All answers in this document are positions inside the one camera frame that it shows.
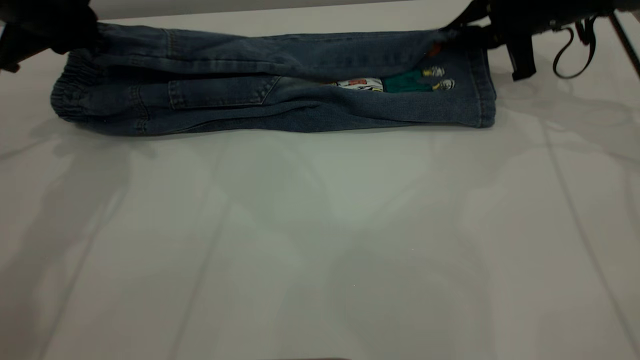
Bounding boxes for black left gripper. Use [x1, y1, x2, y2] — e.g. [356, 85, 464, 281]
[0, 0, 100, 73]

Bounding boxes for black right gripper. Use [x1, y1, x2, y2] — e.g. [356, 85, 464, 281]
[442, 0, 551, 82]

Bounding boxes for blue denim kids jeans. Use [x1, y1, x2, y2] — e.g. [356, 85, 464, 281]
[50, 21, 497, 137]

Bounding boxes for thin black rod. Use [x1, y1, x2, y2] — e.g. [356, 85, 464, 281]
[607, 11, 640, 79]

